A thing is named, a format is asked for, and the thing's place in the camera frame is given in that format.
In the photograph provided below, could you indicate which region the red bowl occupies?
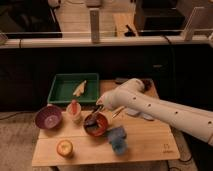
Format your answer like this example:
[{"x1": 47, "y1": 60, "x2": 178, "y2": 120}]
[{"x1": 83, "y1": 113, "x2": 109, "y2": 137}]

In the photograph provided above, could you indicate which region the left metal post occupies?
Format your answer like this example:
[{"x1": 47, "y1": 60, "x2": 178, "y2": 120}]
[{"x1": 89, "y1": 8, "x2": 100, "y2": 43}]

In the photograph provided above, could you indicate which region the yellow red apple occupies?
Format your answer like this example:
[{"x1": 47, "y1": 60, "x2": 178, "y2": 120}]
[{"x1": 56, "y1": 140, "x2": 73, "y2": 158}]

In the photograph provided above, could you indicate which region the metal post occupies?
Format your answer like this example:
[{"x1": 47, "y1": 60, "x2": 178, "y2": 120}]
[
  {"x1": 181, "y1": 7, "x2": 205, "y2": 41},
  {"x1": 89, "y1": 8, "x2": 100, "y2": 43}
]

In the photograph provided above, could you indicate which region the black object on floor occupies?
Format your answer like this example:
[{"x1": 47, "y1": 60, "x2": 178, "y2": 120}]
[{"x1": 124, "y1": 25, "x2": 136, "y2": 37}]

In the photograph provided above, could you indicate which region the black cable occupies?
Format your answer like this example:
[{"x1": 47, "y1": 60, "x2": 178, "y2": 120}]
[{"x1": 162, "y1": 35, "x2": 177, "y2": 68}]

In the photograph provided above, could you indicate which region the dark grape bunch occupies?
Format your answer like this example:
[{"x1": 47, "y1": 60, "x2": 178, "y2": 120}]
[{"x1": 142, "y1": 79, "x2": 152, "y2": 91}]

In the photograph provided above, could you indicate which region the metal spoon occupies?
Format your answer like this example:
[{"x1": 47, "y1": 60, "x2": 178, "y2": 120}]
[{"x1": 112, "y1": 107, "x2": 125, "y2": 118}]

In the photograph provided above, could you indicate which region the green plastic tray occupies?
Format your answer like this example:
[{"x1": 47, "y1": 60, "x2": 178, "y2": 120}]
[{"x1": 47, "y1": 73, "x2": 99, "y2": 106}]

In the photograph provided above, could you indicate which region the right metal post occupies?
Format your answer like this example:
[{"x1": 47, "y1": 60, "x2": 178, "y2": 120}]
[{"x1": 181, "y1": 7, "x2": 205, "y2": 41}]

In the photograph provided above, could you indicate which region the light blue cloth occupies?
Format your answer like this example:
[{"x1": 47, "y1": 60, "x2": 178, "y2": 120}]
[{"x1": 125, "y1": 108, "x2": 154, "y2": 121}]

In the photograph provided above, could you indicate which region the purple bowl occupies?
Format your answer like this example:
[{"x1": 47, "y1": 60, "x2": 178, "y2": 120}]
[{"x1": 35, "y1": 105, "x2": 62, "y2": 129}]

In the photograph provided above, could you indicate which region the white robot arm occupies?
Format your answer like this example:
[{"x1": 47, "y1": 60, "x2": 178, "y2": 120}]
[{"x1": 96, "y1": 78, "x2": 213, "y2": 146}]

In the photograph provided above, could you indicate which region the yellow banana piece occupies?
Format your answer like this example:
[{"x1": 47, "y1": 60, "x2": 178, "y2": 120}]
[{"x1": 73, "y1": 80, "x2": 87, "y2": 97}]

